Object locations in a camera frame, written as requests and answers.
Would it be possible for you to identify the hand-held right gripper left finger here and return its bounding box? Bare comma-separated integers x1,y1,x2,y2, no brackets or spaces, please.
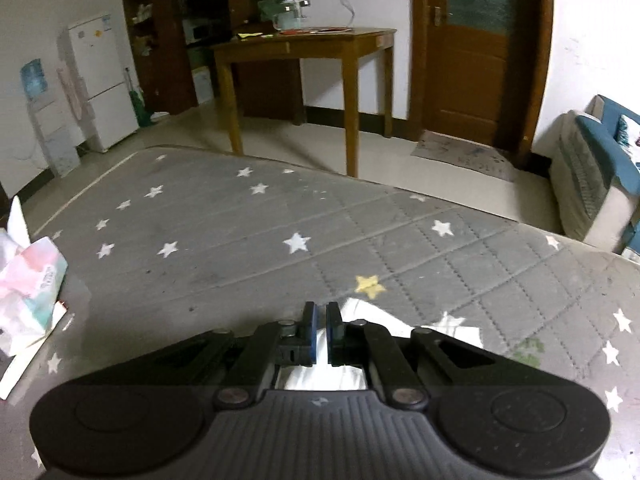
92,301,319,409

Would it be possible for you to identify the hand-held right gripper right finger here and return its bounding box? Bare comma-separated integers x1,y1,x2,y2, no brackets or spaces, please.
325,301,547,409

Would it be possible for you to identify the white black-spotted fleece garment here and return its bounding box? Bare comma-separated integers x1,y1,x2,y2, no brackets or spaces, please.
277,297,485,392

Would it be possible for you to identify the grey star-print quilted mat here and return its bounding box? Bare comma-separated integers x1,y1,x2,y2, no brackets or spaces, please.
0,145,640,480

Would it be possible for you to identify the grey doormat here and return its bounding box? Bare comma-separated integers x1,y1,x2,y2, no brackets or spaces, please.
411,130,517,184

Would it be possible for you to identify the green broom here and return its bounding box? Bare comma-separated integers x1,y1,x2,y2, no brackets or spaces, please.
123,67,157,129

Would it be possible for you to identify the wooden table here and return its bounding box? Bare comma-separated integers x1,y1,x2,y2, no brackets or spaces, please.
210,27,399,179

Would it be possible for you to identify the pastel tissue pack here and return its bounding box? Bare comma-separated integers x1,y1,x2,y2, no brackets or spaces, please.
0,236,69,357

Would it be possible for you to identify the brown wooden door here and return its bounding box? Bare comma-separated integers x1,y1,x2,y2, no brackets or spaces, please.
410,0,557,169

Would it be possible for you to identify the dark wooden cabinet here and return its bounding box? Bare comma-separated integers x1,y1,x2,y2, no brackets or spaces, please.
119,0,306,126

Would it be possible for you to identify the red flat mat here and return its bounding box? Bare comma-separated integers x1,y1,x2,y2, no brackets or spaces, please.
277,25,354,37

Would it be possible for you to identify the white paper sheet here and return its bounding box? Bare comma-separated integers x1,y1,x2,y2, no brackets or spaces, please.
0,195,69,401

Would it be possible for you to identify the glass jar with lid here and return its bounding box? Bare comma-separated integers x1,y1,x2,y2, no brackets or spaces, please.
272,0,311,31

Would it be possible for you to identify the white water dispenser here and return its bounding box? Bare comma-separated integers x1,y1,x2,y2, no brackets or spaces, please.
20,59,82,179

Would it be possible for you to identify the white refrigerator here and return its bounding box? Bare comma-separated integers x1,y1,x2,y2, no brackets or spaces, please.
67,16,141,154

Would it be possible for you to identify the blue sofa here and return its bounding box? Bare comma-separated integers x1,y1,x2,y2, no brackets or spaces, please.
549,94,640,263

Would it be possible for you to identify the pink hanging bag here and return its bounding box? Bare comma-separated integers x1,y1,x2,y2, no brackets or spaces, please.
57,67,94,122

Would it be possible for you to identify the white butterfly-print blanket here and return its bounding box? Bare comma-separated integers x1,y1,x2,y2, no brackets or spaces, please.
616,114,640,162

